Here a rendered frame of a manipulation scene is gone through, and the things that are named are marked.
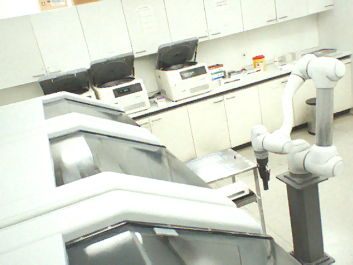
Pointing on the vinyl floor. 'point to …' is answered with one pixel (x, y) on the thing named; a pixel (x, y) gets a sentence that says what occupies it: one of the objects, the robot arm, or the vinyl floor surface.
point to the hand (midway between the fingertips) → (265, 185)
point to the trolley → (226, 171)
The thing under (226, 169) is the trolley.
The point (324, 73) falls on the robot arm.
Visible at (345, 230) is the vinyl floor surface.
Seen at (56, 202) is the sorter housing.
